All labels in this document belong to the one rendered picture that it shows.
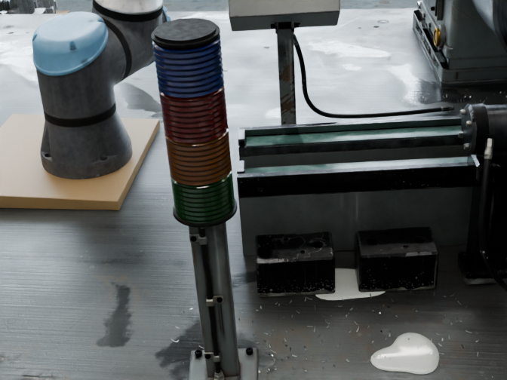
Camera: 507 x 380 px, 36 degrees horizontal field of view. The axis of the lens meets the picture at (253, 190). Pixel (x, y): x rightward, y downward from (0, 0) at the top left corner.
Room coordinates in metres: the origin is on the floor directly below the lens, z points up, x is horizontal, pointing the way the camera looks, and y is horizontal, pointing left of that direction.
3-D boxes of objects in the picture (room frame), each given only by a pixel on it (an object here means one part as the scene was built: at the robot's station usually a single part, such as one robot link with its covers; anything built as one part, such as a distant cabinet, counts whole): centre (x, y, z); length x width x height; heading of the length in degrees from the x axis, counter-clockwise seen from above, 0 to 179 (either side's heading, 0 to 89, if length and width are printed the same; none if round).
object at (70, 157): (1.18, 0.27, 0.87); 0.15 x 0.15 x 0.10
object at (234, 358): (0.66, 0.05, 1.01); 0.08 x 0.08 x 0.42; 88
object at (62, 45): (1.18, 0.27, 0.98); 0.13 x 0.12 x 0.14; 150
